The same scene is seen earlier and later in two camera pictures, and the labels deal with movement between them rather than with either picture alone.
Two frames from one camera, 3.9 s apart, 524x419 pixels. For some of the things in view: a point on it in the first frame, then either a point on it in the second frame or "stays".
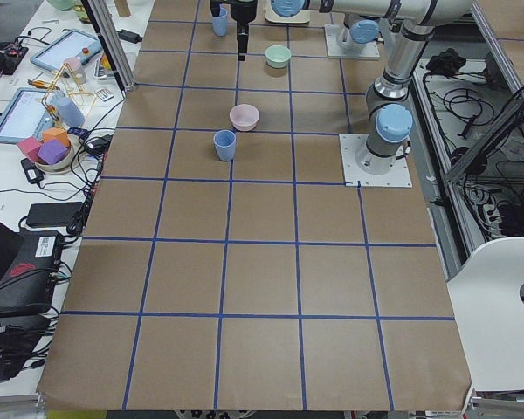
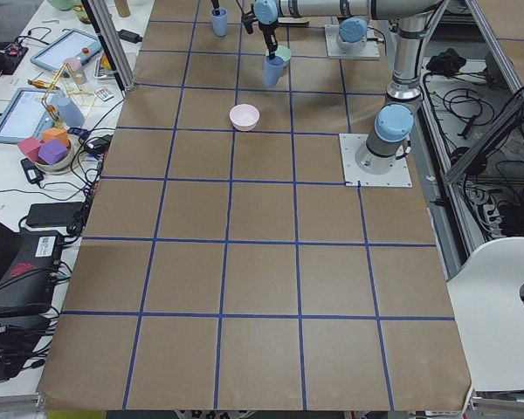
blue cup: [220, 23] stays
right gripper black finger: [242, 33] → [216, 6]
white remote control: [104, 94] stays
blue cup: [224, 142] → [272, 71]
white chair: [501, 336] stays
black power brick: [129, 36] stays
